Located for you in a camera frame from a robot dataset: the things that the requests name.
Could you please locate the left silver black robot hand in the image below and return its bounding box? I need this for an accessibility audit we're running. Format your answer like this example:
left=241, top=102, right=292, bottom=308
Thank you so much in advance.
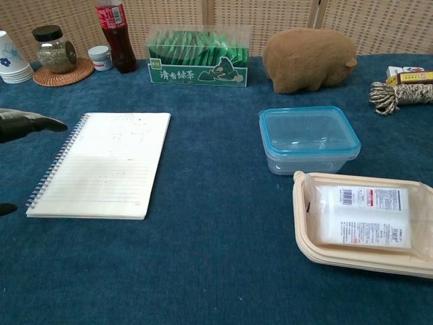
left=0, top=108, right=69, bottom=217

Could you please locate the white spiral notebook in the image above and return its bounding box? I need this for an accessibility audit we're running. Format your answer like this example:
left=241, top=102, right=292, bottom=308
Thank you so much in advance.
left=26, top=112, right=171, bottom=221

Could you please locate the stack of white paper cups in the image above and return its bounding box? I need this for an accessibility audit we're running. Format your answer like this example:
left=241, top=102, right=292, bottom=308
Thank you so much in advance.
left=0, top=30, right=35, bottom=85

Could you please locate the round woven rattan coaster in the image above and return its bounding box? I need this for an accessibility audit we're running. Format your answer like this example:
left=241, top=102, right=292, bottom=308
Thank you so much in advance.
left=32, top=57, right=95, bottom=87

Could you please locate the glass jar with black lid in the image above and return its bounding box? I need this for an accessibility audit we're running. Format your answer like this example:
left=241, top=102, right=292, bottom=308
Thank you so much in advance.
left=31, top=25, right=78, bottom=74

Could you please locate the small white cream jar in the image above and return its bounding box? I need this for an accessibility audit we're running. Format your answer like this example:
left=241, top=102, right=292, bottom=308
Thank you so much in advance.
left=87, top=45, right=113, bottom=72

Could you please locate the cola bottle with red label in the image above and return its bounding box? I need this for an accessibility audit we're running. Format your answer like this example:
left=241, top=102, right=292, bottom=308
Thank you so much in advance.
left=95, top=0, right=138, bottom=74

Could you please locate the green tea bag box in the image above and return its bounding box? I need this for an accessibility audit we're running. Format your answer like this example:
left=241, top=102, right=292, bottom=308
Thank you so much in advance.
left=145, top=24, right=252, bottom=88

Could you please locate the blue carpet table cover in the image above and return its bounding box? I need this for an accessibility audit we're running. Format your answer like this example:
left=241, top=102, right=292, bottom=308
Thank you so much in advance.
left=0, top=52, right=433, bottom=325

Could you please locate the woven folding screen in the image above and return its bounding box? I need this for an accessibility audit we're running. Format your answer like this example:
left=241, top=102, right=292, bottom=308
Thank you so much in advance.
left=0, top=0, right=433, bottom=64

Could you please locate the clear container with blue lid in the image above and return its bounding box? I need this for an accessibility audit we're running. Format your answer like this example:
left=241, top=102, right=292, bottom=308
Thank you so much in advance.
left=258, top=106, right=362, bottom=176

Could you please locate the brown plush pig toy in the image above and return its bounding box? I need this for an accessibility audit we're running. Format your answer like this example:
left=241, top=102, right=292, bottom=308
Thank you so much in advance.
left=263, top=28, right=358, bottom=94

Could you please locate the white packet in clear wrap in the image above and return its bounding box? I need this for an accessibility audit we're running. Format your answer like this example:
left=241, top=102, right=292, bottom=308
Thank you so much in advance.
left=304, top=173, right=430, bottom=260

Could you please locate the beige tray stack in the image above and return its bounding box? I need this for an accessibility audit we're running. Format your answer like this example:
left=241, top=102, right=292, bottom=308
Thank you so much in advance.
left=292, top=170, right=433, bottom=279

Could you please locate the white small box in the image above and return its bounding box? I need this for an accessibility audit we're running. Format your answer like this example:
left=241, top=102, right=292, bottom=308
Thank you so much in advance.
left=386, top=66, right=426, bottom=79

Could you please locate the yellow red small box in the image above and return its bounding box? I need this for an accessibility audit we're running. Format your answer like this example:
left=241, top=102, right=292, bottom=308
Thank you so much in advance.
left=386, top=70, right=433, bottom=85

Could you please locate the bundle of twisted rope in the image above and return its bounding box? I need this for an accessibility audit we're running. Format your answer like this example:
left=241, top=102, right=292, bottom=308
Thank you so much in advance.
left=369, top=81, right=433, bottom=116

